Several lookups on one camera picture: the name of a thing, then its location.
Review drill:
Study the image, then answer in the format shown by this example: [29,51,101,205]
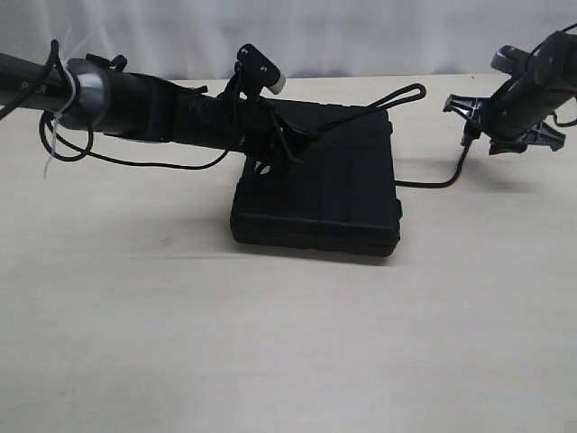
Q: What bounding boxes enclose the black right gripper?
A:
[443,67,576,156]

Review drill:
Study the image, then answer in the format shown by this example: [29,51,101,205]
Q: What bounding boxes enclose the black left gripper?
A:
[175,88,361,165]

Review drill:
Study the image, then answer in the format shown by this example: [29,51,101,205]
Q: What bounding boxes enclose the black plastic carry case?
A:
[229,112,402,258]

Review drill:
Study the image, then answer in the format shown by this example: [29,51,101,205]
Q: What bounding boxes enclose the black cord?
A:
[245,83,481,189]

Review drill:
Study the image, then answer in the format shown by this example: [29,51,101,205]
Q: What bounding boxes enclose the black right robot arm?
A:
[443,31,576,155]

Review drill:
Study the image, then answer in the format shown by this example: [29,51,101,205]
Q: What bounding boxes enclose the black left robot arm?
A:
[1,42,357,164]

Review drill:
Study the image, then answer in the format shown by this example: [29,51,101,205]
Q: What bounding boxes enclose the white backdrop curtain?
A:
[1,1,576,79]

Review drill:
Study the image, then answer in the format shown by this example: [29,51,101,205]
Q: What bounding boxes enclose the white zip tie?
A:
[39,39,94,180]

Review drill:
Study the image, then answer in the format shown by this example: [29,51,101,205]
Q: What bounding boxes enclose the thin black right cable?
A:
[495,22,577,132]

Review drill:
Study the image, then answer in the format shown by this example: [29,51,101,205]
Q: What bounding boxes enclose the thin black cable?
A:
[495,22,577,132]
[38,40,235,171]

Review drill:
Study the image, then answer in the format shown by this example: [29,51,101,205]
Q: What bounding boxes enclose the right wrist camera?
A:
[490,45,529,76]

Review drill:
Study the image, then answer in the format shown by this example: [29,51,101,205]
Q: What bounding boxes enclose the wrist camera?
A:
[490,45,529,76]
[236,43,287,97]

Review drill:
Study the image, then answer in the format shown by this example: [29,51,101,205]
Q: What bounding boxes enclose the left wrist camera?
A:
[236,43,287,97]

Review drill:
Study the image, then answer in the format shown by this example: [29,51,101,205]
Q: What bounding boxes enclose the thin black left cable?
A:
[38,40,235,171]

